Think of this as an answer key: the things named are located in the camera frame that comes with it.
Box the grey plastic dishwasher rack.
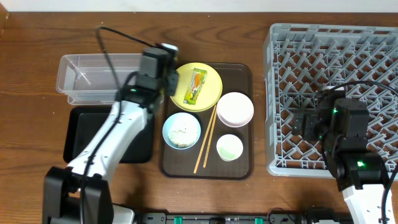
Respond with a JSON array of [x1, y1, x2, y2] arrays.
[[263, 24, 397, 178]]

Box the pink white bowl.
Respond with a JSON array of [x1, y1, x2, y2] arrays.
[[216, 92, 254, 128]]

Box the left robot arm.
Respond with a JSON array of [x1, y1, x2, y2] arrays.
[[42, 44, 178, 223]]

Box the light blue bowl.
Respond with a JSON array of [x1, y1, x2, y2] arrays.
[[162, 113, 201, 150]]

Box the black plastic tray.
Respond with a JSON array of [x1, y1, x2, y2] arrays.
[[63, 105, 155, 164]]

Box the clear plastic bin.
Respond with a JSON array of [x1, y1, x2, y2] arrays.
[[55, 53, 166, 106]]

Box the left wooden chopstick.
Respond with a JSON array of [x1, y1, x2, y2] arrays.
[[193, 105, 216, 174]]

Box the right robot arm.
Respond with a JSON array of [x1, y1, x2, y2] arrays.
[[292, 88, 395, 223]]

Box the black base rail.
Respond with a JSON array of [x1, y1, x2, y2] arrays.
[[133, 211, 353, 224]]

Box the pile of cooked rice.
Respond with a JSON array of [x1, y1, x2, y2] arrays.
[[168, 121, 198, 148]]

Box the dark brown serving tray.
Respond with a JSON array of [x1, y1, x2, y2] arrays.
[[159, 63, 254, 180]]

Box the yellow plastic plate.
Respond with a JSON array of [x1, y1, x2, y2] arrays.
[[170, 62, 223, 112]]

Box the small white green cup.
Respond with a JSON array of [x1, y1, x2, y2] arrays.
[[216, 134, 243, 162]]

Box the green snack wrapper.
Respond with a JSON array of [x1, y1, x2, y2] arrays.
[[183, 68, 208, 105]]

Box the wooden chopstick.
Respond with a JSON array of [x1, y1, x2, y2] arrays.
[[203, 104, 217, 168], [193, 105, 216, 174]]

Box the right wooden chopstick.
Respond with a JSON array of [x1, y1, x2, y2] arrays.
[[203, 104, 217, 168]]

